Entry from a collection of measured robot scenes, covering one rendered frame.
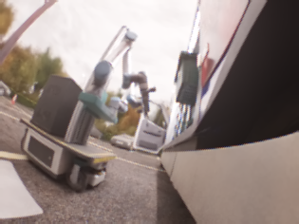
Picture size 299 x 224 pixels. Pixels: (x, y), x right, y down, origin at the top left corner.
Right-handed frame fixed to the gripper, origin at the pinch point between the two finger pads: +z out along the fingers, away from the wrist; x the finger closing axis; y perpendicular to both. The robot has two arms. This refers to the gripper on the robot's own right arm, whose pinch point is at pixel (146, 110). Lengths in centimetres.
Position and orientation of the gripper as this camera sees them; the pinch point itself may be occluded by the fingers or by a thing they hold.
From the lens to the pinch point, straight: 91.6
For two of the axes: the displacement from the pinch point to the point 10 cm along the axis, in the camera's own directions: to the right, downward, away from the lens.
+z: 1.3, 9.8, -1.3
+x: 1.1, -1.5, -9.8
